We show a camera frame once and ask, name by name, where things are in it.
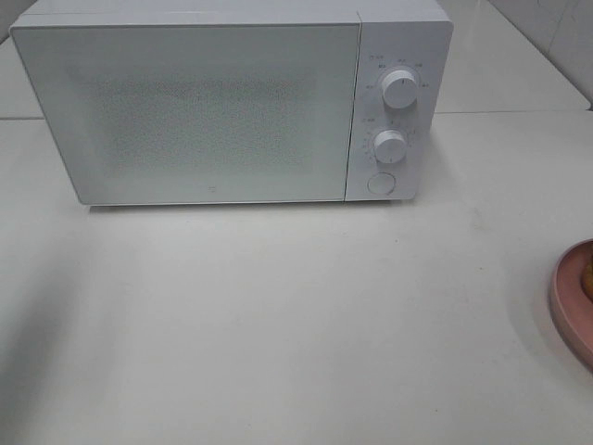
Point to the burger with lettuce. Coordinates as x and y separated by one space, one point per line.
587 281

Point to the lower white dial knob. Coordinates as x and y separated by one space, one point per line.
389 147

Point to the round white door button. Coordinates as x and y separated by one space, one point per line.
382 184

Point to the pink round plate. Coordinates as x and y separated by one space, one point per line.
570 305

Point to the upper white dial knob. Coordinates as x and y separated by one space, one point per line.
399 87

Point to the white dial knob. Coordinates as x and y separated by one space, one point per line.
389 147
399 87

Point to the white microwave oven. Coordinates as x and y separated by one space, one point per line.
414 34

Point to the white microwave door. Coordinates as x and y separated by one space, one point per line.
185 115

